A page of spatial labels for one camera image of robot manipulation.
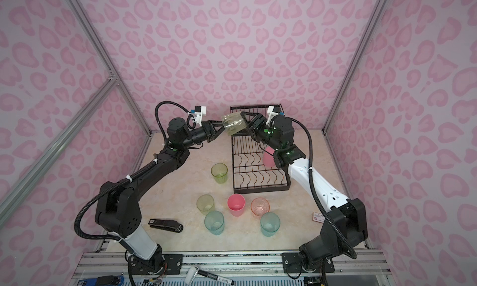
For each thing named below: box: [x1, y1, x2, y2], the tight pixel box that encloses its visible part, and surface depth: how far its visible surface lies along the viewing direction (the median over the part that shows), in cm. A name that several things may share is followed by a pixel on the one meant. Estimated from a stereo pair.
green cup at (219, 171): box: [211, 162, 228, 185], surface depth 95 cm
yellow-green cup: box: [196, 193, 215, 216], surface depth 84 cm
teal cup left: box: [204, 210, 225, 236], surface depth 78 cm
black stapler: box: [147, 218, 184, 234], surface depth 83 cm
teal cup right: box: [260, 212, 281, 237], surface depth 78 cm
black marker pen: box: [184, 266, 235, 286], surface depth 70 cm
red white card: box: [312, 212, 325, 224], surface depth 86 cm
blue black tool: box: [76, 274, 125, 286], surface depth 68 cm
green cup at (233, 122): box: [221, 112, 248, 136], surface depth 71 cm
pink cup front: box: [227, 193, 246, 217], surface depth 85 cm
